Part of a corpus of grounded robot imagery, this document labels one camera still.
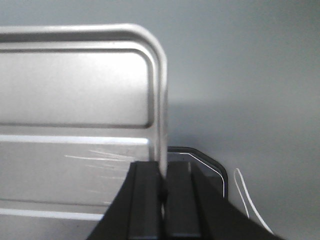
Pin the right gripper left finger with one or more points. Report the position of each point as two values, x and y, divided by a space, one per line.
135 213

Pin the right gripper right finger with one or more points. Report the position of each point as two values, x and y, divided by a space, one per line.
195 210

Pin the small silver tray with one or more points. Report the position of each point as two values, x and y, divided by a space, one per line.
78 105

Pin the large outer silver tray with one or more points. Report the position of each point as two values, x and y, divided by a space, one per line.
243 88

